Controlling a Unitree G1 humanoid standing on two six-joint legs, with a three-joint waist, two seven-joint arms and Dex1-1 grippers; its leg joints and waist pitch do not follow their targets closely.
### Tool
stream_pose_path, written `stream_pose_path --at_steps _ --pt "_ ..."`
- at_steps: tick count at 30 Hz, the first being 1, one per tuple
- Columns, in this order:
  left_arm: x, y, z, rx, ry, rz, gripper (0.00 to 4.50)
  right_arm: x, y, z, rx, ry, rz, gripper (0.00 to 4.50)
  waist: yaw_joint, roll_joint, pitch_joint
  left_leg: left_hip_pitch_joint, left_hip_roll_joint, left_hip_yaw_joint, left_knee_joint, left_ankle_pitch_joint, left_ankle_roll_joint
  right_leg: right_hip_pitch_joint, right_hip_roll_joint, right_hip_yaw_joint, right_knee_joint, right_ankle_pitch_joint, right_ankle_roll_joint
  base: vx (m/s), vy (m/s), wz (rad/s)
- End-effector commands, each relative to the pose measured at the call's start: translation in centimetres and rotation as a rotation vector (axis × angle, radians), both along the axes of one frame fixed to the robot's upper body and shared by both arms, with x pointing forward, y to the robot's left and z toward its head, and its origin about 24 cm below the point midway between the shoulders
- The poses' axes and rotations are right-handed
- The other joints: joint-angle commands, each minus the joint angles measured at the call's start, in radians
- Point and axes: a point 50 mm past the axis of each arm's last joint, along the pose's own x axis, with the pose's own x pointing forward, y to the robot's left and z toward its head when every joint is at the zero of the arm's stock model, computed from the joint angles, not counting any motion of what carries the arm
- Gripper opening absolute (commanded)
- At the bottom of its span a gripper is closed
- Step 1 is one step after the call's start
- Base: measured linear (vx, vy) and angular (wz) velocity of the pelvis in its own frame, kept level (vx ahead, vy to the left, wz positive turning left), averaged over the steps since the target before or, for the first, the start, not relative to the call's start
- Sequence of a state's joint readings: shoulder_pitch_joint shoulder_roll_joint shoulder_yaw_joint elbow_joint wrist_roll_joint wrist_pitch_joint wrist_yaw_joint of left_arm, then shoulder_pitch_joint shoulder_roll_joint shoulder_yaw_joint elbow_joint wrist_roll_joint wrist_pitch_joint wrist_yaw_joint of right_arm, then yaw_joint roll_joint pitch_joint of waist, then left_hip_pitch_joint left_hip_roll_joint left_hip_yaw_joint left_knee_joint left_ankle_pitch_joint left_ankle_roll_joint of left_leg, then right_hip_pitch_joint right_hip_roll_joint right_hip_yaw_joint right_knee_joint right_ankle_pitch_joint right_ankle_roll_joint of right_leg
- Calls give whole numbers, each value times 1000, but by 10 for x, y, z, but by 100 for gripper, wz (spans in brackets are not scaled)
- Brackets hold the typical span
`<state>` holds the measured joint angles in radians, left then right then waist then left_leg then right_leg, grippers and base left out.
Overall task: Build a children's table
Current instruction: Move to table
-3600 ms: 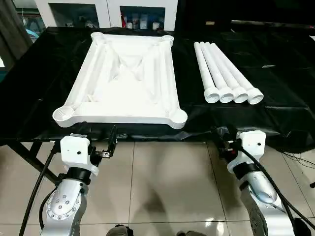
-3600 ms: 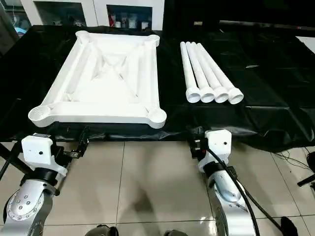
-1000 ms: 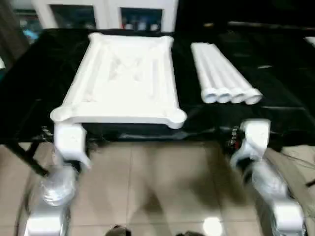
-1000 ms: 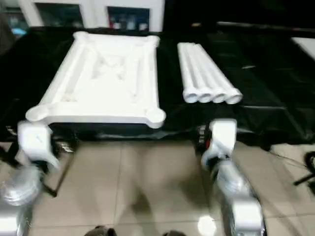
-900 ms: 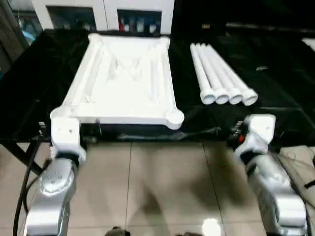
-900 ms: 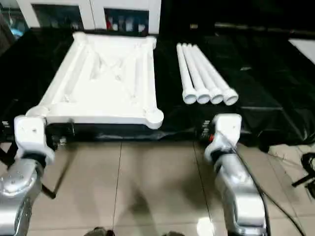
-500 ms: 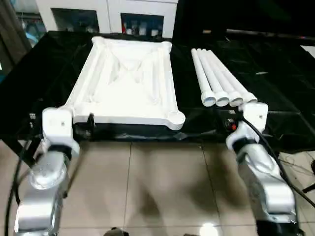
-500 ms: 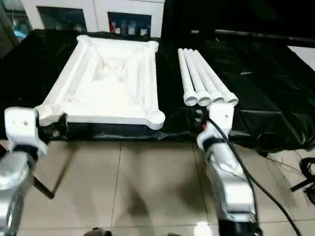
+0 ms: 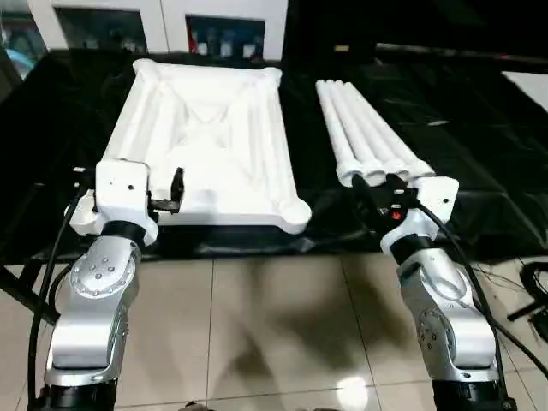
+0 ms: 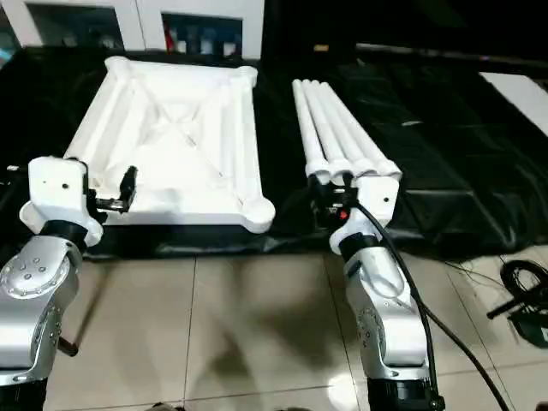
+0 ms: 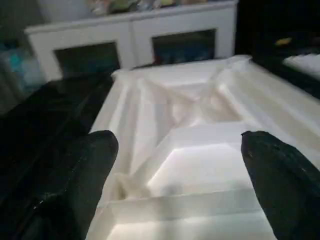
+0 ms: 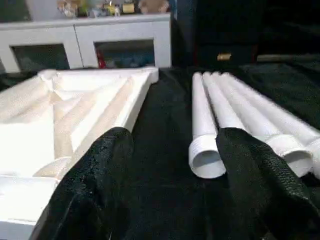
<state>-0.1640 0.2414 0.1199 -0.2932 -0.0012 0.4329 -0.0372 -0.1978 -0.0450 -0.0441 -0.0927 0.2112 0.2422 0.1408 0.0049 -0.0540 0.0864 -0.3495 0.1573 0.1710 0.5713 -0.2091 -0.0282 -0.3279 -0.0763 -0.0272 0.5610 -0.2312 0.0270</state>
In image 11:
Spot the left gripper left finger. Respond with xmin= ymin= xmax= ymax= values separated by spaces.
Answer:
xmin=30 ymin=130 xmax=120 ymax=240

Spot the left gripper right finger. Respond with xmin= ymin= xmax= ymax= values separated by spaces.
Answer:
xmin=241 ymin=131 xmax=320 ymax=240

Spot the white plastic table top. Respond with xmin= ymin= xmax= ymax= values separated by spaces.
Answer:
xmin=86 ymin=54 xmax=320 ymax=240

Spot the light blue background object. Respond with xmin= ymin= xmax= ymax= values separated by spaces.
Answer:
xmin=0 ymin=46 xmax=43 ymax=98

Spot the white glass door cabinet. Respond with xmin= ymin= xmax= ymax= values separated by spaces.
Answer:
xmin=24 ymin=0 xmax=239 ymax=83

